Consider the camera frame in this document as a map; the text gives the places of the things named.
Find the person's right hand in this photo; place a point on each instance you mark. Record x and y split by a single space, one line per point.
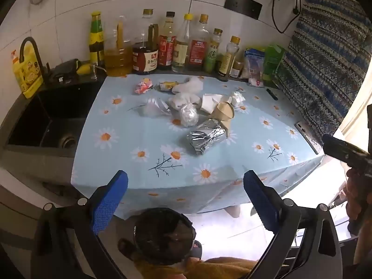
359 194

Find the small white crumpled paper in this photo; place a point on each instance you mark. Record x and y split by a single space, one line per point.
238 97

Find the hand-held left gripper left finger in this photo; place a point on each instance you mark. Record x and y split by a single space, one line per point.
109 200

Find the silver flat device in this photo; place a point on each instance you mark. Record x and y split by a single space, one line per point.
308 138

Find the green label bottle gold cap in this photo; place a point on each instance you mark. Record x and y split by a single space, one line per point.
211 55

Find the white paper napkin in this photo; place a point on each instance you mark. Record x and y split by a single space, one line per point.
209 101

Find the clear jug of yellow oil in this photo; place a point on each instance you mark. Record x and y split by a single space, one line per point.
117 61

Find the black faucet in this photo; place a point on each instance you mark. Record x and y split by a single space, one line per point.
37 55

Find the clear plastic bag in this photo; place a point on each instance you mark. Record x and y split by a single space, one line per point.
154 109

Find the yellow sponge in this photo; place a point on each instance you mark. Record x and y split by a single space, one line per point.
83 68

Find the blue daisy print tablecloth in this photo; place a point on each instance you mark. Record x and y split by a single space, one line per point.
130 128

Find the black cloth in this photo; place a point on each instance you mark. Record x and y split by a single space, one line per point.
65 69

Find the black sink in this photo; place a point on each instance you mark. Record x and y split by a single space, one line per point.
52 113

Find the yellow wrapper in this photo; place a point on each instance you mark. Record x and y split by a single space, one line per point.
167 85

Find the brown paper cup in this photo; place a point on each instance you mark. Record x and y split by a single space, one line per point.
222 112

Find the clear bottle with yellow cap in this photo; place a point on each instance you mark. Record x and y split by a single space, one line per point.
180 52

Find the black marker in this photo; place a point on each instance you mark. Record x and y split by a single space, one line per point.
271 94

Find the clear snack bag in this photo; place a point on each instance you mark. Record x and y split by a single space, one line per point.
255 66

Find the large white tissue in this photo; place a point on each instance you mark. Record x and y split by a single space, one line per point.
190 86

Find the person's brown trousers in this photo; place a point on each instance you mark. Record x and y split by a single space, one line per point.
203 268

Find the blue patterned cloth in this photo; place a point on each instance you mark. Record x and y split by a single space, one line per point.
325 49

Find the black wall socket panel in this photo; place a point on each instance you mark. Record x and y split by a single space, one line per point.
242 4

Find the red label bottle gold cap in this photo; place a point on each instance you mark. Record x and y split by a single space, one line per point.
197 52

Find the silver foil bag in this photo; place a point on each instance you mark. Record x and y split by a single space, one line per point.
205 138

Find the green carton box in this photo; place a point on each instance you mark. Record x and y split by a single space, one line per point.
273 64

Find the black slipper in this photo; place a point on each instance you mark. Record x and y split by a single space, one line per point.
125 246
197 248

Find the small glass jar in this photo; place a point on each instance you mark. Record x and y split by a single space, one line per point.
237 69

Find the red and white wrapper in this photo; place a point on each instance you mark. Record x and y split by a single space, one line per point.
144 86

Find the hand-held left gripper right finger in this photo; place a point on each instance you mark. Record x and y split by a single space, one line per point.
260 200

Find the small brown bottle yellow cap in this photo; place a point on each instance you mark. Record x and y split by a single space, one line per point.
226 61

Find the green bottle with yellow cap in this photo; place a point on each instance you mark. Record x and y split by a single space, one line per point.
96 32

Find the metal soap pump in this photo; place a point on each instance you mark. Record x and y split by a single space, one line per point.
94 71

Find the white tissue wad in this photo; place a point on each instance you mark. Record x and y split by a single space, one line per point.
183 101

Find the foil ball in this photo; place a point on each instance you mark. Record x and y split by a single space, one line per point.
189 116

